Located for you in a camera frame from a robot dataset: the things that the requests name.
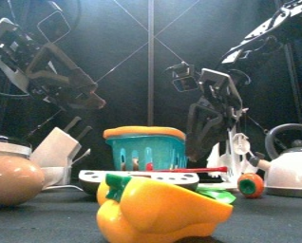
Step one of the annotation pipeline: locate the grey toy knife handle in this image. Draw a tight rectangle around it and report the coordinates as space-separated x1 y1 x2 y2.
71 147 92 165
73 125 93 142
63 115 83 134

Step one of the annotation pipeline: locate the thin diagonal brace wire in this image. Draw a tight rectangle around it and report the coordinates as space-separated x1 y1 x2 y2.
114 0 188 65
93 0 200 84

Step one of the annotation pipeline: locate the orange and green toy vegetable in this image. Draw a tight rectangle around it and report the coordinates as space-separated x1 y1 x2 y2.
236 172 266 199

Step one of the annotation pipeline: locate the yellow toy bell pepper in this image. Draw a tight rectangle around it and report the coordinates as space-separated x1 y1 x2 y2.
95 173 235 243

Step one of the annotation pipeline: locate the green toy leaf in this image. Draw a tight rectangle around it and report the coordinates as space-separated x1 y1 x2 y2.
195 185 239 205

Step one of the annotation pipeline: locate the white toy kettle grey handle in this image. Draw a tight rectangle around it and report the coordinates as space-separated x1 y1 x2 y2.
247 122 302 199

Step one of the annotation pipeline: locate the white toy knife block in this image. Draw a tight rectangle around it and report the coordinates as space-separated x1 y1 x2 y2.
29 126 83 169

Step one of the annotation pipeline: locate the tan toy egg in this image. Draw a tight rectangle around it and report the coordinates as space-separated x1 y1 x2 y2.
0 155 47 208

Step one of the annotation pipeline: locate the white toy pot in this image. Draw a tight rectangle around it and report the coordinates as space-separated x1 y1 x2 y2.
0 140 33 160

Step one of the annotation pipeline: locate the white plastic toy rack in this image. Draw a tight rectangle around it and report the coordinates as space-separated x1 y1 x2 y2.
206 126 260 192

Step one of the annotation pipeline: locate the red toy utensil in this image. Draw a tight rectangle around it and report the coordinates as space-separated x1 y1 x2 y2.
146 165 230 175

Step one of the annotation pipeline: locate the grey vertical frame pole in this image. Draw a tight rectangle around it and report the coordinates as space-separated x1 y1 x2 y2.
146 0 155 126

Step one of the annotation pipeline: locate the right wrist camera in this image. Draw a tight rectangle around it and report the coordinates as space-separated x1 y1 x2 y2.
164 61 200 93

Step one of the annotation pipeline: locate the dark pot lid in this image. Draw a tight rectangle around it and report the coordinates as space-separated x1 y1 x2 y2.
0 122 32 148

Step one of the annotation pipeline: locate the teal basket with orange rim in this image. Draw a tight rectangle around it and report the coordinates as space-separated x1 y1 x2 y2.
101 125 188 172

